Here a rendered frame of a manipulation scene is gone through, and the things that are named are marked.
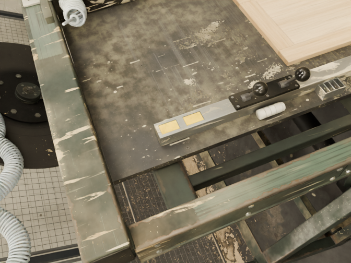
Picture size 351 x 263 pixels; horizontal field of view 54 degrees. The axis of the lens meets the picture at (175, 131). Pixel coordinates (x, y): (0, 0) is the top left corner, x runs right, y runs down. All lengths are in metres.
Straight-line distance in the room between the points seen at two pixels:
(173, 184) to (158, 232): 0.18
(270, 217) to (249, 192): 2.13
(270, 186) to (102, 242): 0.39
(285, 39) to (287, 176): 0.51
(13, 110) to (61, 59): 0.64
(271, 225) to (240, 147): 0.70
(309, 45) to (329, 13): 0.19
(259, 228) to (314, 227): 1.34
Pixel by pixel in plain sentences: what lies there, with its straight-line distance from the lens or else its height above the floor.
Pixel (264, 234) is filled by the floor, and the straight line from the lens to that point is 3.02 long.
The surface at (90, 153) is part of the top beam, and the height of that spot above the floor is 1.90.
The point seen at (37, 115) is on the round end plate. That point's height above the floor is 1.83.
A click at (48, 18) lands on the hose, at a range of 0.94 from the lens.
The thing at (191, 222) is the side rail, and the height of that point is 1.74.
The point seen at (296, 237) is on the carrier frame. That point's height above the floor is 0.79.
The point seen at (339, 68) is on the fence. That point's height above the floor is 1.23.
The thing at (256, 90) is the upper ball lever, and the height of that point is 1.56.
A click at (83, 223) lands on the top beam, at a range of 0.76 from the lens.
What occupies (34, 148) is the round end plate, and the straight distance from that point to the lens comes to 1.54.
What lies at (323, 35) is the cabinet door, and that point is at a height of 1.17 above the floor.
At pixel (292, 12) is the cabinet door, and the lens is 1.32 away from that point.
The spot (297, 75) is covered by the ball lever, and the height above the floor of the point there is 1.46.
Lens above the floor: 2.20
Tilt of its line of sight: 35 degrees down
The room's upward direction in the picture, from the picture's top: 90 degrees counter-clockwise
